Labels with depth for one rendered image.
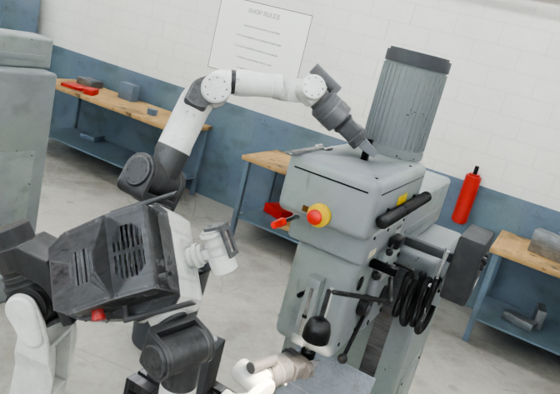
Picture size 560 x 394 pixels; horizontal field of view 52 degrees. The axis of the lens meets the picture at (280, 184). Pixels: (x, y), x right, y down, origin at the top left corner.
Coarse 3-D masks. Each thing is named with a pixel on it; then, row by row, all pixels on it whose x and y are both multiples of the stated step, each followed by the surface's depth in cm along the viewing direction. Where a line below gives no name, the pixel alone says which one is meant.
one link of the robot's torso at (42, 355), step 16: (16, 304) 142; (32, 304) 143; (16, 320) 143; (32, 320) 143; (32, 336) 144; (48, 336) 153; (64, 336) 154; (16, 352) 147; (32, 352) 146; (48, 352) 146; (64, 352) 159; (16, 368) 151; (32, 368) 150; (48, 368) 147; (64, 368) 160; (16, 384) 152; (32, 384) 152; (48, 384) 151; (64, 384) 161
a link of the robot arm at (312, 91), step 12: (312, 72) 156; (324, 72) 157; (300, 84) 153; (312, 84) 151; (324, 84) 152; (336, 84) 157; (300, 96) 156; (312, 96) 151; (324, 96) 155; (336, 96) 156; (312, 108) 157; (324, 108) 154
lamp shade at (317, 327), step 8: (312, 320) 148; (320, 320) 148; (304, 328) 148; (312, 328) 146; (320, 328) 146; (328, 328) 147; (304, 336) 148; (312, 336) 146; (320, 336) 146; (328, 336) 147; (312, 344) 147; (320, 344) 147
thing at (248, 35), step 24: (240, 0) 650; (216, 24) 669; (240, 24) 654; (264, 24) 639; (288, 24) 626; (216, 48) 673; (240, 48) 658; (264, 48) 643; (288, 48) 629; (288, 72) 633
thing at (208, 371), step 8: (216, 336) 205; (216, 344) 200; (216, 352) 198; (216, 360) 201; (200, 368) 196; (208, 368) 195; (216, 368) 204; (200, 376) 197; (208, 376) 198; (216, 376) 208; (200, 384) 197; (208, 384) 202; (200, 392) 198
